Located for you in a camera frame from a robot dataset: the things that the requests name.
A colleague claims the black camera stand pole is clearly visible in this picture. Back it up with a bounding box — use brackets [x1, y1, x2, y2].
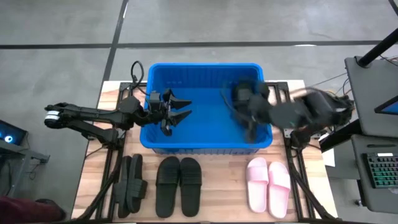
[356, 27, 398, 68]

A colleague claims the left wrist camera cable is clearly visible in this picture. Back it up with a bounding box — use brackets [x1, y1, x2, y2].
[130, 60, 147, 96]

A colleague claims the black diagonal beam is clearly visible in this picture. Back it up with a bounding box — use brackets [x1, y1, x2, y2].
[320, 119, 363, 153]

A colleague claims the grey desk panel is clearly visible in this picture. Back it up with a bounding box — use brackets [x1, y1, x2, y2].
[344, 55, 398, 139]
[351, 134, 398, 215]

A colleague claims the white paper sheet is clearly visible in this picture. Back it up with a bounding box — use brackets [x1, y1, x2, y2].
[322, 133, 336, 168]

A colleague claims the grey metal stand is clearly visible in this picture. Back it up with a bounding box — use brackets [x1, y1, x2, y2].
[0, 141, 50, 206]

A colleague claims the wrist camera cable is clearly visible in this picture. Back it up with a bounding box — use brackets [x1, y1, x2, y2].
[130, 60, 147, 96]
[220, 88, 239, 122]

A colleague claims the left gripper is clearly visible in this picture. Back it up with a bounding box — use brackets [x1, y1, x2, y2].
[142, 88, 193, 137]

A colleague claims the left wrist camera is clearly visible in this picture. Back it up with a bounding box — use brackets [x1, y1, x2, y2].
[148, 91, 162, 110]

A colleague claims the pink rubber slide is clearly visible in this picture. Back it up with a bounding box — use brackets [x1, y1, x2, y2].
[245, 157, 269, 214]
[267, 161, 292, 219]

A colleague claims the computer case with blue light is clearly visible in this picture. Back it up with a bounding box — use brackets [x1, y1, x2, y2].
[0, 119, 28, 146]

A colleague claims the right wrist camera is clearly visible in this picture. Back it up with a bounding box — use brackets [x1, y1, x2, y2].
[233, 82, 253, 101]

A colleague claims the black rubber slide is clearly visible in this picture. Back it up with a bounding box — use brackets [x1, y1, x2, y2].
[126, 154, 149, 214]
[179, 157, 203, 218]
[113, 155, 133, 218]
[155, 156, 181, 218]

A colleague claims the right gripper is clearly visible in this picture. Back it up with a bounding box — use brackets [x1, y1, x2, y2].
[241, 90, 276, 144]

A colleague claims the backlit keyboard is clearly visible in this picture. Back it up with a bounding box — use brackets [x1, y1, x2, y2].
[362, 152, 398, 189]

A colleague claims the blue plastic bin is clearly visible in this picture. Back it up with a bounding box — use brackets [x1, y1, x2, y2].
[139, 62, 274, 156]

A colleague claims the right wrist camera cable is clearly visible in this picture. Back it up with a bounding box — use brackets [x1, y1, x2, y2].
[220, 88, 239, 122]

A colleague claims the monitor with blue screen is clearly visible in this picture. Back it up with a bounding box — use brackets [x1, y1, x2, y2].
[374, 95, 398, 116]

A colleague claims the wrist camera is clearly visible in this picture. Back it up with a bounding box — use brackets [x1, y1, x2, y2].
[233, 82, 253, 101]
[148, 91, 162, 110]

